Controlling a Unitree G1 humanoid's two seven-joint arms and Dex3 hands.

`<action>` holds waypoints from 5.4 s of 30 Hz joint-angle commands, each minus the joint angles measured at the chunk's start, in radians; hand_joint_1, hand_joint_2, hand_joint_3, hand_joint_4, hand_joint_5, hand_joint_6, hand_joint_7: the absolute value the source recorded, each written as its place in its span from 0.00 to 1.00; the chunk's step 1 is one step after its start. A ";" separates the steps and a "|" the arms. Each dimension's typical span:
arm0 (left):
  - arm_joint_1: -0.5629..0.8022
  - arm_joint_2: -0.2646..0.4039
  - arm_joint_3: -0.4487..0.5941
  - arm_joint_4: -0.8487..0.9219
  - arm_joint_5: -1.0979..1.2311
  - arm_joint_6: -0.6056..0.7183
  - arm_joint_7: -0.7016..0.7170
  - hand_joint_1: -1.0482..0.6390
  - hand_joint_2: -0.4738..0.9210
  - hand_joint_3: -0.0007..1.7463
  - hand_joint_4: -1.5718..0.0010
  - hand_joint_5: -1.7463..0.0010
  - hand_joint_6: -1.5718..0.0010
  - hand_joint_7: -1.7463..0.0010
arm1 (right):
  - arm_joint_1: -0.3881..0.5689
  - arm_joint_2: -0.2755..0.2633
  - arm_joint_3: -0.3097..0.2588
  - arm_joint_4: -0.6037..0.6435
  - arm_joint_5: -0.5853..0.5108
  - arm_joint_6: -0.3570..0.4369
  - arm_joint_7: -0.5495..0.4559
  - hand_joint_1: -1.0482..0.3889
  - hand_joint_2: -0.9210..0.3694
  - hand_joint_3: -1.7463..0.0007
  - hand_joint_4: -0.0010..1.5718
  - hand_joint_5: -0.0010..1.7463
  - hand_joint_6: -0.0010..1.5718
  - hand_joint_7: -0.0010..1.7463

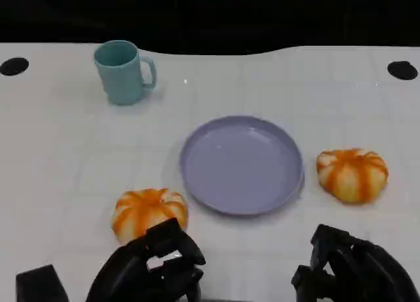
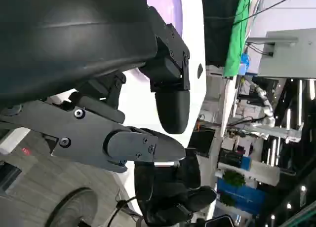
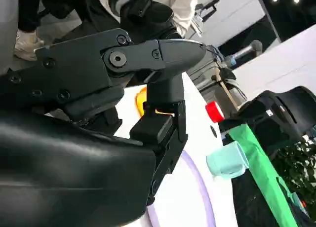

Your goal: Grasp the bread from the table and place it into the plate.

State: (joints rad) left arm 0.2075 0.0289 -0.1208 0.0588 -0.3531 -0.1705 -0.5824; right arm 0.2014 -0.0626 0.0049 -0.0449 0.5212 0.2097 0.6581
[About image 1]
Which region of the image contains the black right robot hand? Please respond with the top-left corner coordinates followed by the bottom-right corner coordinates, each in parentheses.
top-left (291, 223), bottom-right (420, 302)

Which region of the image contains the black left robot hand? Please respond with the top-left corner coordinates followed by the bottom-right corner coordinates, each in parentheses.
top-left (85, 217), bottom-right (207, 302)

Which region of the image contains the orange white toy bread roll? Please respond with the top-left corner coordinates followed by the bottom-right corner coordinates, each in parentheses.
top-left (111, 188), bottom-right (189, 246)
top-left (316, 148), bottom-right (389, 204)

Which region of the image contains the lilac plate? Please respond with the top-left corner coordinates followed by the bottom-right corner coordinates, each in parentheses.
top-left (179, 115), bottom-right (305, 217)

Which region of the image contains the pale green mug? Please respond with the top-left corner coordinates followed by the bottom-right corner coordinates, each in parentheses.
top-left (94, 39), bottom-right (157, 106)

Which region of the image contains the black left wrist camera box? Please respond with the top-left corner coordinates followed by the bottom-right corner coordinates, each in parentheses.
top-left (15, 264), bottom-right (69, 302)

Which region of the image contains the black table cable hole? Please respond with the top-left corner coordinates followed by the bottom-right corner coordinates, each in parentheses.
top-left (0, 56), bottom-right (30, 77)
top-left (387, 60), bottom-right (419, 81)

